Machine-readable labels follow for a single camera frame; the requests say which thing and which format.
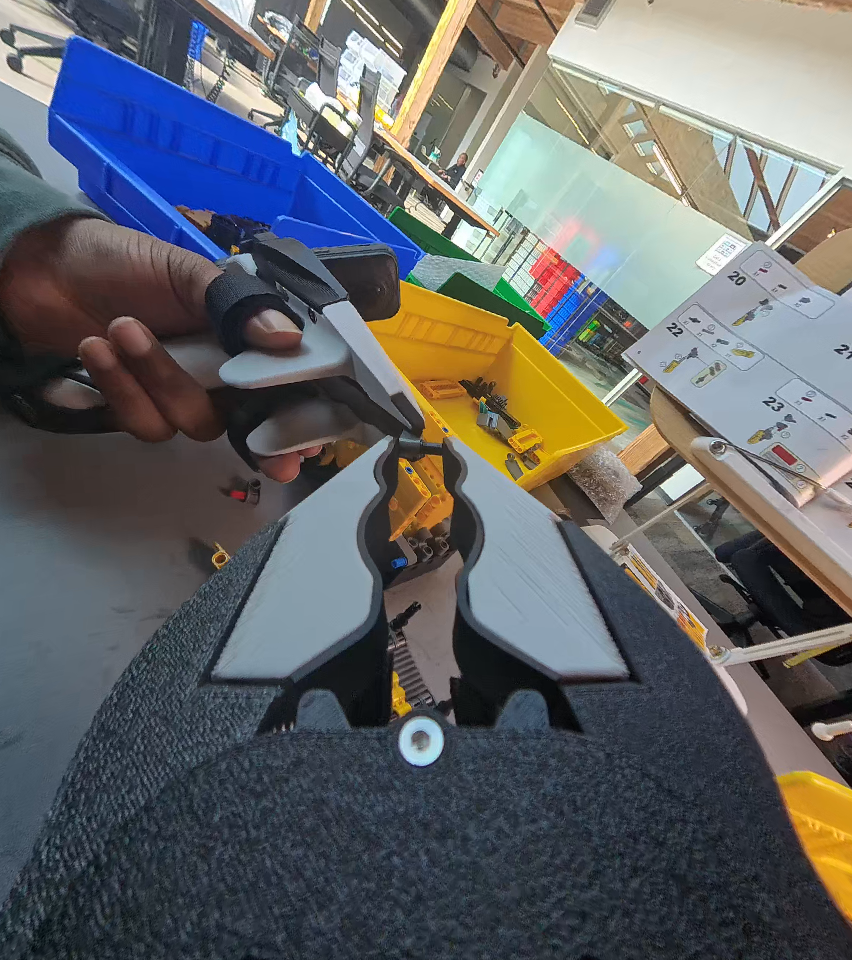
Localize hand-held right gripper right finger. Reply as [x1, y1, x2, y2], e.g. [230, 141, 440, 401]
[442, 437, 631, 684]

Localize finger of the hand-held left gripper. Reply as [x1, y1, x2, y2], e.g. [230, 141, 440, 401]
[323, 302, 427, 438]

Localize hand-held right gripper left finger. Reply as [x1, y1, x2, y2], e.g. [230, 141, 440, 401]
[212, 438, 400, 684]

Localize lego instruction booklet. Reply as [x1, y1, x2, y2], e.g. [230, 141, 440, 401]
[623, 241, 852, 575]

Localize black lego parts cluster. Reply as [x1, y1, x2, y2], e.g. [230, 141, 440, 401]
[459, 377, 520, 421]

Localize lego sticker sheet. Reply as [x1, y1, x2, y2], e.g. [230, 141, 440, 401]
[613, 543, 712, 650]

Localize grey ribbed lego subassembly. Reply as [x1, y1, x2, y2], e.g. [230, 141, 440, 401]
[387, 600, 453, 720]

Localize yellow lego robot model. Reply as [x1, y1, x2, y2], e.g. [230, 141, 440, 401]
[321, 438, 472, 586]

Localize tan and blue lego parts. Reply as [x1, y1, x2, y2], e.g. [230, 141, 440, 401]
[174, 204, 273, 249]

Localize person's left hand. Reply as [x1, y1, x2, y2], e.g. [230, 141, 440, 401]
[0, 216, 323, 485]

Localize green plastic bin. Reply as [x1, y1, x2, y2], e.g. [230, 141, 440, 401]
[407, 271, 553, 340]
[387, 206, 483, 262]

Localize large bubble wrap sheet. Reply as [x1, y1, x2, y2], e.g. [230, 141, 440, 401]
[409, 253, 505, 290]

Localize wooden office desk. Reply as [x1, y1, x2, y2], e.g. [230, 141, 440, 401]
[186, 0, 277, 61]
[366, 123, 502, 241]

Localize small bubble wrap piece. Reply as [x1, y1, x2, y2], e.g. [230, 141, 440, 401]
[568, 442, 640, 525]

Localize yellow plastic bin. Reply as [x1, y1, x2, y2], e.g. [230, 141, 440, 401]
[366, 281, 628, 492]

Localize stack of coloured crates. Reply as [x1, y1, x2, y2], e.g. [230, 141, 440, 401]
[504, 247, 625, 360]

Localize blue plastic bin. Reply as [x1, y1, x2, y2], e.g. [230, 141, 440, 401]
[47, 36, 427, 280]

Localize white paper notice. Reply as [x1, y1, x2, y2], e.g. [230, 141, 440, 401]
[696, 234, 749, 275]

